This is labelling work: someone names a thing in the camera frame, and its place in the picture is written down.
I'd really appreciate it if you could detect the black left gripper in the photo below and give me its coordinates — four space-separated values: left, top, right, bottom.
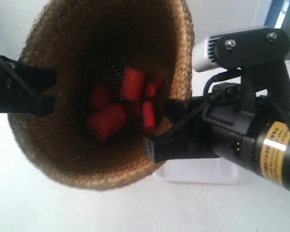
0 56 57 116

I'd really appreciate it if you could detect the black camera cable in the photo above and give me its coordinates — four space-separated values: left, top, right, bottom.
203 67 245 102

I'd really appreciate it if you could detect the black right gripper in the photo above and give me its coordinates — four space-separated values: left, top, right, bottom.
144 62 290 163

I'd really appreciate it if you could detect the white rectangular plastic tray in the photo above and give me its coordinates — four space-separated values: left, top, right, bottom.
154 158 240 184

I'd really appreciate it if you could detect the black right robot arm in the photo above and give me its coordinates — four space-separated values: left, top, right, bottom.
144 62 290 191

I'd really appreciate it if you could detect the brown woven wicker basket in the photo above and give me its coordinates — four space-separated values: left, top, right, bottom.
8 0 194 190

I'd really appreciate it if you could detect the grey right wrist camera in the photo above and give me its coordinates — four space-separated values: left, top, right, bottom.
193 27 290 73

